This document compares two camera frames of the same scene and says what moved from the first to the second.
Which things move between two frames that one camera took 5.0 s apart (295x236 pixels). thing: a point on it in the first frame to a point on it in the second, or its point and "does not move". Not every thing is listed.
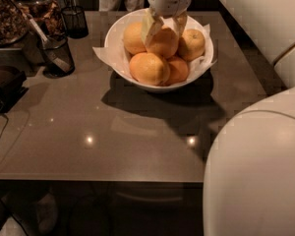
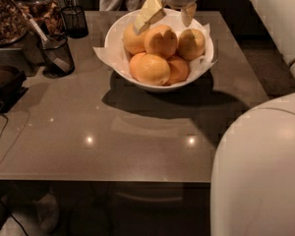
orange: x=178 y=70 does not move
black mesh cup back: x=75 y=22 does not move
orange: x=165 y=42 does not move
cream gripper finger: x=153 y=27 to x=151 y=11
